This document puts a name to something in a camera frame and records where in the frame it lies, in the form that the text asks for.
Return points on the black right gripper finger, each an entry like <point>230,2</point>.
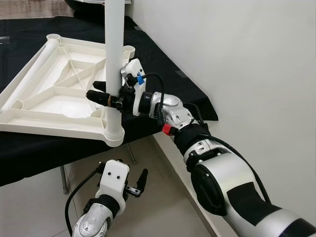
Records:
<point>101,98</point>
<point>98,85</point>

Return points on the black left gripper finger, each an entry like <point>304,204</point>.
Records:
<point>142,179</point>
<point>119,161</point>

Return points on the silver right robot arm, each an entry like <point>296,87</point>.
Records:
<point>232,182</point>

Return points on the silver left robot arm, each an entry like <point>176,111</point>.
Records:
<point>96,222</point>

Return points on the metal table leg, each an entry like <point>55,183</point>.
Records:
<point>131,154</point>
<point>64,178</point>

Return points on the black tablecloth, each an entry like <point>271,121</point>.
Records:
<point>168,89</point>

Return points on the white plastic table top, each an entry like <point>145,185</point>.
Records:
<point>54,123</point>

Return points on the grey tape piece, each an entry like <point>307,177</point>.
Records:
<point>180,74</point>

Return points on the metal basin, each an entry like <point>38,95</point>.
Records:
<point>89,7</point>

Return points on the checked cloth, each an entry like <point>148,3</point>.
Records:
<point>29,9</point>

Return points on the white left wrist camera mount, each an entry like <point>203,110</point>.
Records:
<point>113,177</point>

